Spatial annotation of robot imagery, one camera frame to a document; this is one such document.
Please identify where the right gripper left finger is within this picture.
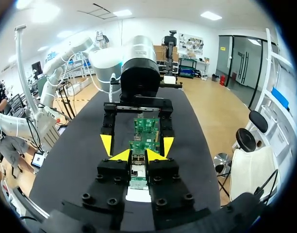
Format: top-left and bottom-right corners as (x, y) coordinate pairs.
(62, 149), (132, 216)

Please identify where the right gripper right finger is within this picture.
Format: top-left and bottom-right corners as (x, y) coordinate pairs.
(144, 149), (211, 216)

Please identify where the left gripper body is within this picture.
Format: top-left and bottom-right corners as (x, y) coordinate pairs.
(103, 57), (174, 114)

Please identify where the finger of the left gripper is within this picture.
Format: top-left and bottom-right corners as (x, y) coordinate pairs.
(160, 111), (175, 156)
(99, 112), (116, 156)

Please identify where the white cable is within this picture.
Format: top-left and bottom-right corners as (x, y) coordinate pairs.
(43, 50), (122, 103)

